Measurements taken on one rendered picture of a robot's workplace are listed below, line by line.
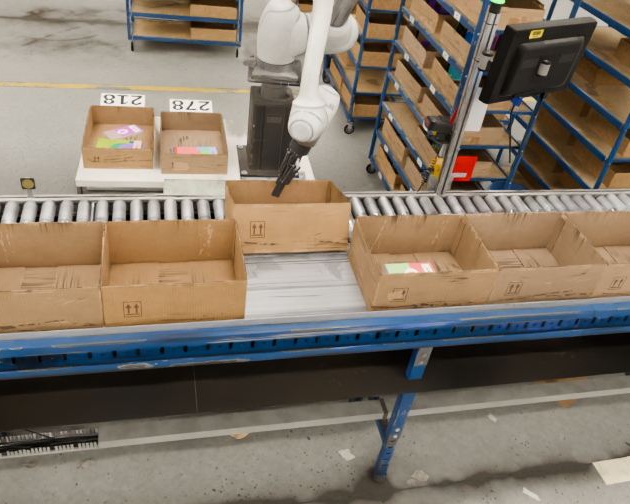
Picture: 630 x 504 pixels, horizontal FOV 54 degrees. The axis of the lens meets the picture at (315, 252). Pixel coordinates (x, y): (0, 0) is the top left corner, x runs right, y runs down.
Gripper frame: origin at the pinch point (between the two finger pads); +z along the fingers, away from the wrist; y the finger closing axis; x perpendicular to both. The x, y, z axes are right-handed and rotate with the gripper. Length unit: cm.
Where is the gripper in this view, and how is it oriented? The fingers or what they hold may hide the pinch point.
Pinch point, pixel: (278, 187)
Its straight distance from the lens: 228.3
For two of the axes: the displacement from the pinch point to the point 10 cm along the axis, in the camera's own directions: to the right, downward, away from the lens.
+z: -4.5, 7.4, 5.0
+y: -2.1, -6.3, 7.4
